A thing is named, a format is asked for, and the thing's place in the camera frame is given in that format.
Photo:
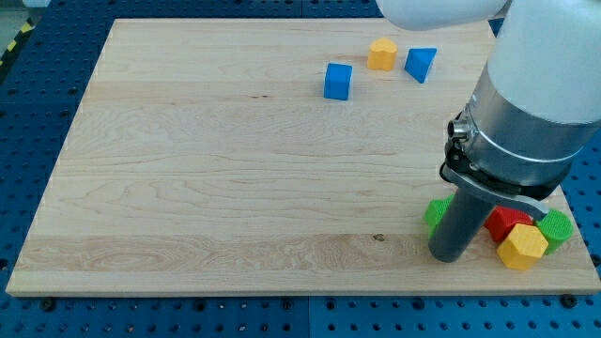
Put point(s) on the green star block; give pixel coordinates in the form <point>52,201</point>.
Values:
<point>435,211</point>

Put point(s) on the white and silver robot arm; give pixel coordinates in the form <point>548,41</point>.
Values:
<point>536,104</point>

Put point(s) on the light wooden board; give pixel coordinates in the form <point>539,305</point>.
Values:
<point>204,160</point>

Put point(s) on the blue cube block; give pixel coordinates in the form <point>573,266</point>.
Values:
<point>337,81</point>

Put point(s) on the yellow heart block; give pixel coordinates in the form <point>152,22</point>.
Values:
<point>382,54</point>

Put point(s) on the blue triangle block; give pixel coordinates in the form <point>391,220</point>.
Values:
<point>419,62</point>

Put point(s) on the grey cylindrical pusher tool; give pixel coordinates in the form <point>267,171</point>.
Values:
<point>458,226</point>

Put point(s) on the red block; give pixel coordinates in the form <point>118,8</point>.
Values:
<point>502,220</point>

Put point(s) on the yellow hexagon block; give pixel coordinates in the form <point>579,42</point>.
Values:
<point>523,247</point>

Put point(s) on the green cylinder block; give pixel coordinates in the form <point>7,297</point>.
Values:
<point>557,228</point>

